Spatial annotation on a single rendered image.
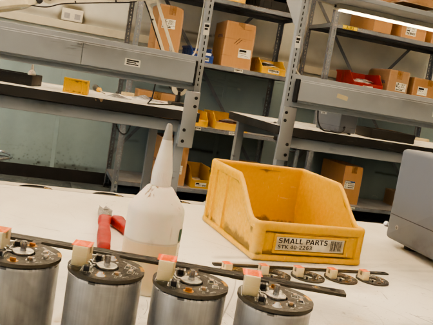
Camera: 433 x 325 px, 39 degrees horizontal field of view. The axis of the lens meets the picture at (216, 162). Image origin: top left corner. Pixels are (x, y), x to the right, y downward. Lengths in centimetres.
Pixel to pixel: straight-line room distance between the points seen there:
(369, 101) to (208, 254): 238
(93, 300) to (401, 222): 45
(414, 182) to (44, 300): 44
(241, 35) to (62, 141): 151
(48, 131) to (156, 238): 423
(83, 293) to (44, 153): 440
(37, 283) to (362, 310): 25
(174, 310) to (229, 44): 416
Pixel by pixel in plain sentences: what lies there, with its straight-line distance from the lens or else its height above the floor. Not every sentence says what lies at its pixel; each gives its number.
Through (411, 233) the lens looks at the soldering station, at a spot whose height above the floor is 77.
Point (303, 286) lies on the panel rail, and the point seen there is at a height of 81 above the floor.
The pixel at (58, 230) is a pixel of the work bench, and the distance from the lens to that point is 47.
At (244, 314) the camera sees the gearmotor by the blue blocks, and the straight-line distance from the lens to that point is 20.
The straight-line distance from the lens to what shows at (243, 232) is 49.
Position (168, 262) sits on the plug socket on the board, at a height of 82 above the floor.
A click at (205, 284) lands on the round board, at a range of 20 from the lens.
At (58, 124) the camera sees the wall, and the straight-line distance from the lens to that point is 457.
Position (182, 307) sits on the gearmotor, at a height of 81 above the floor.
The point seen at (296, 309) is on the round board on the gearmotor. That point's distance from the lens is 20.
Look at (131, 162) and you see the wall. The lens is 466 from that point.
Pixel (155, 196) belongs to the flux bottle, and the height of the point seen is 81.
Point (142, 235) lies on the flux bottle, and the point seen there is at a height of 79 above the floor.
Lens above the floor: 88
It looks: 7 degrees down
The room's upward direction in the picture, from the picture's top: 9 degrees clockwise
